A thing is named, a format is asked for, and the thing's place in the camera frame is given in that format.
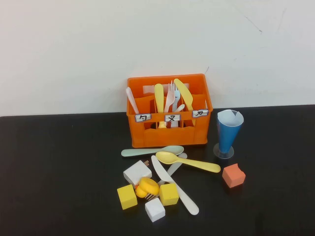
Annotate orange plastic cutlery holder crate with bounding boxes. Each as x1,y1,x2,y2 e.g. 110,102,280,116
126,73,214,148

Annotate pink plastic fork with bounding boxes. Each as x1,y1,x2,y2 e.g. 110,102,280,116
163,80,176,114

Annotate pale grey plastic fork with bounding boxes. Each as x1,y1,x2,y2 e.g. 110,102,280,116
144,152,188,201

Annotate white plastic knife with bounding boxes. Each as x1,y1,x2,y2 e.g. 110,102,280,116
151,155,200,216

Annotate yellow cutlery handle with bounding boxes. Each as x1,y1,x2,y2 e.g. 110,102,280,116
154,83,168,129

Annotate yellow plastic spoon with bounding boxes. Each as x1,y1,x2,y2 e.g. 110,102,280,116
155,151,221,174

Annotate light blue plastic fork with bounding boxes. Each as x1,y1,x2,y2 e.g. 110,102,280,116
171,88,182,128

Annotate yellow plastic knife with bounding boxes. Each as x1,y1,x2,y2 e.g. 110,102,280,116
173,78,197,126

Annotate mint green plastic spoon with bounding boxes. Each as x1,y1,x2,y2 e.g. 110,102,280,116
121,145,185,158

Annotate orange foam cube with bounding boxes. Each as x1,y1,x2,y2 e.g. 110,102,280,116
221,163,246,189

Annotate yellow foam cube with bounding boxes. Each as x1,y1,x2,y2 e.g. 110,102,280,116
158,183,180,207
117,184,138,210

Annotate white foam cube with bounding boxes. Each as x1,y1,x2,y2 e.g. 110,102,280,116
144,198,166,223

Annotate clear plastic cone stand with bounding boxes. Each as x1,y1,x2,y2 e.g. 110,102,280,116
213,143,235,159

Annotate blue paper cone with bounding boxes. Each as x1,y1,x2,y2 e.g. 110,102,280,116
217,109,245,153

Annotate white spoon handle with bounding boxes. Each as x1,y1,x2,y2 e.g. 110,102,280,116
126,87,140,115

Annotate white charger plug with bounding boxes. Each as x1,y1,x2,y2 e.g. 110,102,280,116
123,160,153,186

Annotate paper label reading fork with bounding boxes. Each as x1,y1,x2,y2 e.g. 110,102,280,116
164,114,182,123

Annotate paper label reading knife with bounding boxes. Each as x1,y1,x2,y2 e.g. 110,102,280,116
191,109,209,118

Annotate paper label reading spoon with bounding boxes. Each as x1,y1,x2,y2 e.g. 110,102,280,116
134,113,152,123

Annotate yellow rubber duck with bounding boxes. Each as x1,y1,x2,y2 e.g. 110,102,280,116
135,177,160,199

